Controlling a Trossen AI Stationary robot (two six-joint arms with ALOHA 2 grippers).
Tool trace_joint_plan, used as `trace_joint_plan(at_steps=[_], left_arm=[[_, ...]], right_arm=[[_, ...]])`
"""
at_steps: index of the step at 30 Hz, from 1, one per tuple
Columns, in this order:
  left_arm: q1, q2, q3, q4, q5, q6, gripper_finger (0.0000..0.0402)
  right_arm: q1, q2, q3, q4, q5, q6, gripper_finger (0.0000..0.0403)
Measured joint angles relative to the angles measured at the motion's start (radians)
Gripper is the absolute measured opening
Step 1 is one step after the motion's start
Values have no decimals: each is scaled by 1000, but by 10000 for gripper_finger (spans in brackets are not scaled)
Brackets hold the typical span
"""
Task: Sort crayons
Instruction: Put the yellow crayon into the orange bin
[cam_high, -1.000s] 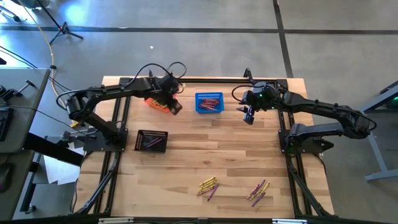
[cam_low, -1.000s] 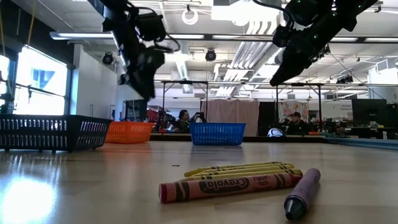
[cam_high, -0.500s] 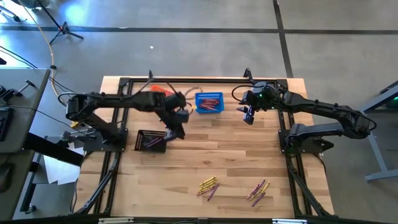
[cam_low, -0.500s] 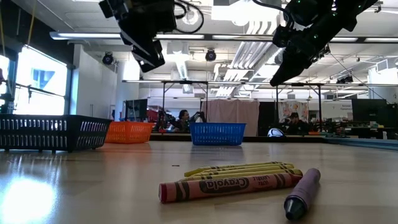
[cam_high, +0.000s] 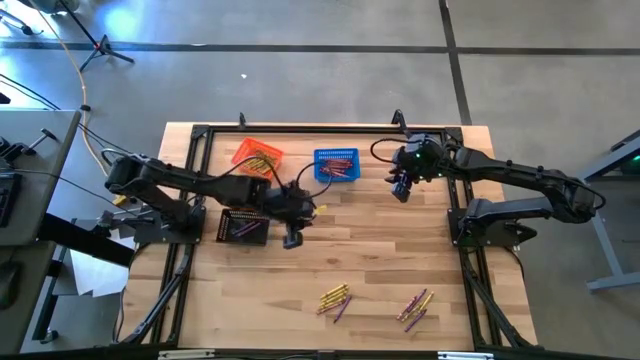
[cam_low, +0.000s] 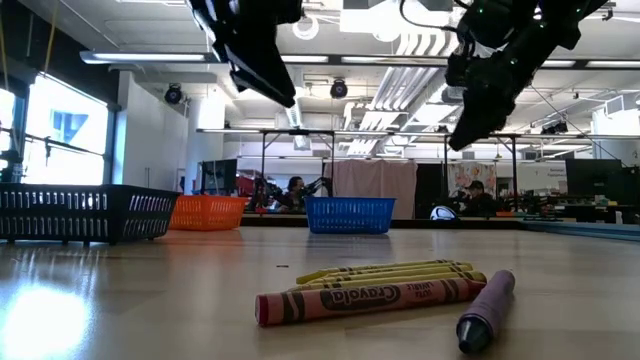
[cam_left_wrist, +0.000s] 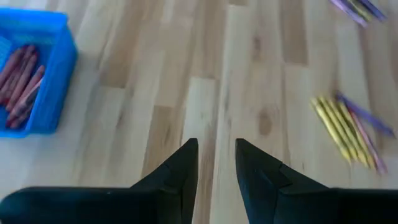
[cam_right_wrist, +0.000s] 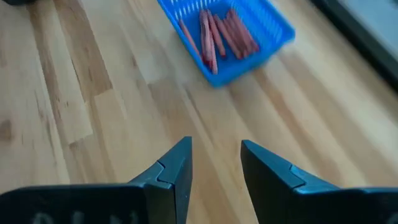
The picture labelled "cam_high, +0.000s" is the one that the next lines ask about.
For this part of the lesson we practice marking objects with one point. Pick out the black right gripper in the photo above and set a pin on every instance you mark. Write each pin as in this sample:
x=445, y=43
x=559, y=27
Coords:
x=422, y=160

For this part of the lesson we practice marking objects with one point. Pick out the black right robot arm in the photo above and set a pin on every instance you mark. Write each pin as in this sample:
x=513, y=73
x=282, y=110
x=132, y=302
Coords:
x=525, y=175

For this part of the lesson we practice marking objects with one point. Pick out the black keyboard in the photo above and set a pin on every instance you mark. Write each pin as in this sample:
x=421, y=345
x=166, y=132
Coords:
x=9, y=200

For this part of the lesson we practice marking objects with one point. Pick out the black metal table frame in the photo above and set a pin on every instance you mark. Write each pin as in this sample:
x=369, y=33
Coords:
x=325, y=129

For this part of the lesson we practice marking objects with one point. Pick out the orange plastic basket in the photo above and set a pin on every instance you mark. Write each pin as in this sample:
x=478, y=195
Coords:
x=242, y=150

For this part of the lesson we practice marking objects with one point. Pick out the yellow power plug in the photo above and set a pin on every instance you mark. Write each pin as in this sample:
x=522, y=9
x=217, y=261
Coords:
x=120, y=200

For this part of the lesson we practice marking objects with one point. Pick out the black plastic basket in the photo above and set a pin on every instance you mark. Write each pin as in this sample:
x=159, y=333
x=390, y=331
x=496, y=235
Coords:
x=230, y=237

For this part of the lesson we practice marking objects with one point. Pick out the grey metal table legs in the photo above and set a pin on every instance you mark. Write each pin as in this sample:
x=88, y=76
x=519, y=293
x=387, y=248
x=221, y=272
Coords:
x=598, y=231

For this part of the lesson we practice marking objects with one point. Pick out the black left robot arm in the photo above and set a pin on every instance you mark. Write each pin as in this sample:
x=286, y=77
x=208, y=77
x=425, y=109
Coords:
x=200, y=182

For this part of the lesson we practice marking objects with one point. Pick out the black desk support beam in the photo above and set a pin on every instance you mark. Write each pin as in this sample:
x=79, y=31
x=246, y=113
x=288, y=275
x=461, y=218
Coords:
x=85, y=242

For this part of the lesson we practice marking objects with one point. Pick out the black tripod stand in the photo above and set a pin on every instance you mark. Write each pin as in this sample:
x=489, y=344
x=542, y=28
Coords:
x=102, y=47

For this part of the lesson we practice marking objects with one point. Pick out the silver metal bracket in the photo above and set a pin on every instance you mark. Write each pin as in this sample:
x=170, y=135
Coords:
x=465, y=356

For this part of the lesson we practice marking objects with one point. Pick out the yellow crayons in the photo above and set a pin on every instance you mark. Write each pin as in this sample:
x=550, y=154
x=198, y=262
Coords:
x=259, y=163

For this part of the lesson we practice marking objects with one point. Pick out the blue plastic basket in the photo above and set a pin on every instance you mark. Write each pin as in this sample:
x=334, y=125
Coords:
x=320, y=152

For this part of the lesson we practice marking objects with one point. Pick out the black desk clamp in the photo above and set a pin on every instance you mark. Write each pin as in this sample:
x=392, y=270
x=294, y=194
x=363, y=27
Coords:
x=15, y=150

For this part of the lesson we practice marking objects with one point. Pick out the black frame hook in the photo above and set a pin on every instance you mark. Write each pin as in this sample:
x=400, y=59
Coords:
x=398, y=119
x=242, y=120

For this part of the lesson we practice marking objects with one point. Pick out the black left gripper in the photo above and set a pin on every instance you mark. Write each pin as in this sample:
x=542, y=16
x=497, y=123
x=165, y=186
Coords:
x=290, y=205

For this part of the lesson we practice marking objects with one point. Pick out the grey desk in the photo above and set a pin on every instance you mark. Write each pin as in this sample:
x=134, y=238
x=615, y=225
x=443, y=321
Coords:
x=40, y=175

